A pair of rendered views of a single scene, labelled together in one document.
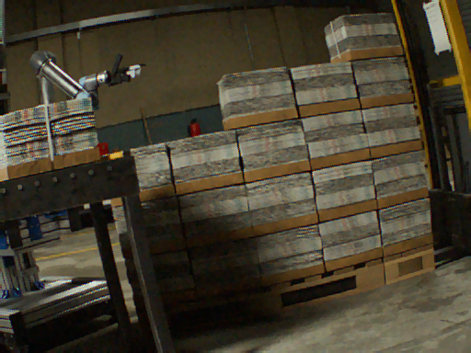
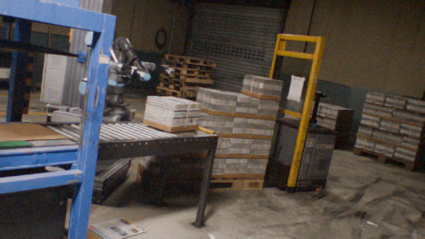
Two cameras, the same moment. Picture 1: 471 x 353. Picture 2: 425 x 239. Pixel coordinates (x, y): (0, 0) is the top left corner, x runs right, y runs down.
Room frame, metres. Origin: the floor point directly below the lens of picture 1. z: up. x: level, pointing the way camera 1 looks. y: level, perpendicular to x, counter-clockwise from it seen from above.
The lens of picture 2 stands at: (-0.86, 1.91, 1.43)
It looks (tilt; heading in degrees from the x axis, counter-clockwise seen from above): 9 degrees down; 333
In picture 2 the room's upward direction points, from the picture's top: 10 degrees clockwise
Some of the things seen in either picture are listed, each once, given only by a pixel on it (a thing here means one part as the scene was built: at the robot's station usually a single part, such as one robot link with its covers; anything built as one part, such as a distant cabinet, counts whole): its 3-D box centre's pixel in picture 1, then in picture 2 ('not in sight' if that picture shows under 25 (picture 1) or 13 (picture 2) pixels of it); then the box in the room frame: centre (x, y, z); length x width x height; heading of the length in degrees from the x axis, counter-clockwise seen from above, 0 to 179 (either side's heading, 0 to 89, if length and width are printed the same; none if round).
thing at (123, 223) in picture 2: not in sight; (117, 228); (2.10, 1.05, 0.01); 0.37 x 0.28 x 0.01; 115
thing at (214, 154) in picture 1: (246, 222); (196, 149); (3.17, -0.01, 0.42); 1.17 x 0.39 x 0.83; 96
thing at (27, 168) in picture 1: (17, 171); (163, 124); (2.25, 0.76, 0.83); 0.29 x 0.16 x 0.04; 32
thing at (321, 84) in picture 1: (316, 91); (237, 104); (3.22, -0.44, 0.95); 0.38 x 0.29 x 0.23; 6
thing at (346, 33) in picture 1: (384, 145); (253, 131); (3.25, -0.73, 0.65); 0.39 x 0.30 x 1.29; 6
